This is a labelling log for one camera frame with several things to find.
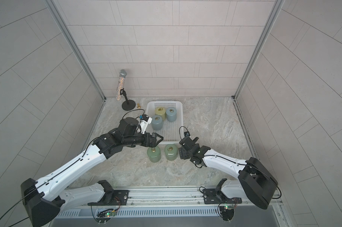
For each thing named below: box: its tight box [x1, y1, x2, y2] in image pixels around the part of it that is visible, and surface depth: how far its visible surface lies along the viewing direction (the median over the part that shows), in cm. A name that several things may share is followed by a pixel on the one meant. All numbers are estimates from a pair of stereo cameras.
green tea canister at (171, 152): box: [164, 143, 178, 161], surface depth 82 cm
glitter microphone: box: [115, 69, 128, 101], surface depth 94 cm
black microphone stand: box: [119, 87, 137, 111], surface depth 111 cm
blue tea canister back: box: [165, 106, 178, 123], surface depth 99 cm
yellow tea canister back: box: [154, 106, 167, 122], surface depth 98 cm
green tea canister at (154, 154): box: [146, 145, 162, 163], surface depth 81 cm
